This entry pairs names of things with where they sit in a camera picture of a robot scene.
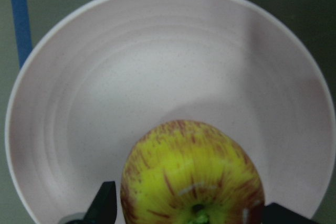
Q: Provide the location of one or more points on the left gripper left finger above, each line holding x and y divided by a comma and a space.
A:
103, 208

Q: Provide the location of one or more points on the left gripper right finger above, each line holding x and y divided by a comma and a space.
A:
274, 213

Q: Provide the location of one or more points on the red yellow apple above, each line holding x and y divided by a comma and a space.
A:
190, 172

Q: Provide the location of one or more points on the pink plate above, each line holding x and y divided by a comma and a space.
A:
113, 69

